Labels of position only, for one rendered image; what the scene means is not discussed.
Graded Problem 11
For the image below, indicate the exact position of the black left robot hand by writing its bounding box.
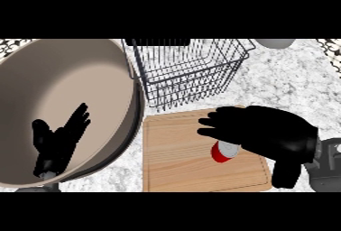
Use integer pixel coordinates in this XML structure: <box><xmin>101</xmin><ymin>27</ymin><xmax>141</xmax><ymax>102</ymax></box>
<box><xmin>32</xmin><ymin>102</ymin><xmax>92</xmax><ymax>179</ymax></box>

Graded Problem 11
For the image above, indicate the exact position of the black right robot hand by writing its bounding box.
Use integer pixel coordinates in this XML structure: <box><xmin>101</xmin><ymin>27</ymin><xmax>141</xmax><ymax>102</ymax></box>
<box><xmin>197</xmin><ymin>105</ymin><xmax>321</xmax><ymax>189</ymax></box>

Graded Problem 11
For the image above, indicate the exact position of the red can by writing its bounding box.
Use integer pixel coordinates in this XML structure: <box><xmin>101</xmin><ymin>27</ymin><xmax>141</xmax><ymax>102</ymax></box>
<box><xmin>210</xmin><ymin>139</ymin><xmax>243</xmax><ymax>164</ymax></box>

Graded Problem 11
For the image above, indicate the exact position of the wooden cutting board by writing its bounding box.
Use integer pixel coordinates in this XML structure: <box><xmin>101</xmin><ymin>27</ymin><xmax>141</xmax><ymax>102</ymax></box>
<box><xmin>142</xmin><ymin>105</ymin><xmax>275</xmax><ymax>193</ymax></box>

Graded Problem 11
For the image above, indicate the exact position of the large beige pot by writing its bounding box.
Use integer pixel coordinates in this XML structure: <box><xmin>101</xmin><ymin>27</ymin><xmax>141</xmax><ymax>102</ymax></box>
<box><xmin>0</xmin><ymin>39</ymin><xmax>147</xmax><ymax>189</ymax></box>

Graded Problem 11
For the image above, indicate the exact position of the grey rounded object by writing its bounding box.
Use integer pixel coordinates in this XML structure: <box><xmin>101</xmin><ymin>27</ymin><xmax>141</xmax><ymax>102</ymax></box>
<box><xmin>256</xmin><ymin>39</ymin><xmax>297</xmax><ymax>51</ymax></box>

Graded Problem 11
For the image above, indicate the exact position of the black wire basket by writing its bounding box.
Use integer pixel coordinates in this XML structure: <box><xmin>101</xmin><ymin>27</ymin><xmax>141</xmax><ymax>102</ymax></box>
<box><xmin>122</xmin><ymin>39</ymin><xmax>257</xmax><ymax>112</ymax></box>

